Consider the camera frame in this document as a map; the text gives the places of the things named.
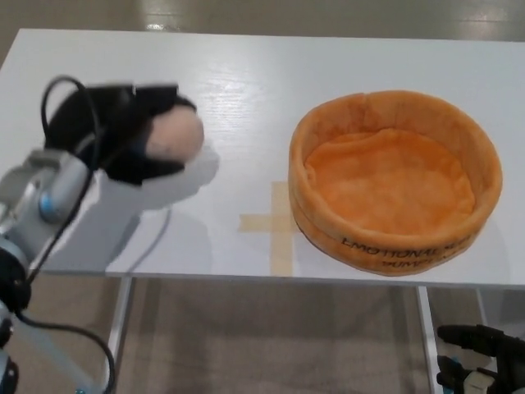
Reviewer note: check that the thin white table leg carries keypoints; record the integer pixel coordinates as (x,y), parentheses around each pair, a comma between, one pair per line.
(483,305)

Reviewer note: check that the long beige masking tape strip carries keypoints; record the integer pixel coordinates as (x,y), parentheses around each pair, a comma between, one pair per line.
(281,250)

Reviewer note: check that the grey diagonal table brace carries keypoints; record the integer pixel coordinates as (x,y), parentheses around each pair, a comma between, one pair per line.
(49,353)

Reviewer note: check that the short beige masking tape strip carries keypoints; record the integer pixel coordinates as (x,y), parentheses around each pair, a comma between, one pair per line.
(256,223)

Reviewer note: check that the orange plush round plate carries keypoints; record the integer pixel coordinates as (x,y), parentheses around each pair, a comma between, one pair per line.
(389,193)

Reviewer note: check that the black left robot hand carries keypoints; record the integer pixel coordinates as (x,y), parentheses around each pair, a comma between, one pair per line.
(119,123)

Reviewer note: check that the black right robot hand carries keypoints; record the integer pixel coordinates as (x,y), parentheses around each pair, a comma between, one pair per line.
(508,357)

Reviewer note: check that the pink round plush toy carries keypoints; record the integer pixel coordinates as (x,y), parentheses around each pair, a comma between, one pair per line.
(178,135)

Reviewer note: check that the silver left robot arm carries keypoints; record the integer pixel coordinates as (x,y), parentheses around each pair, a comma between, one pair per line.
(45,184)

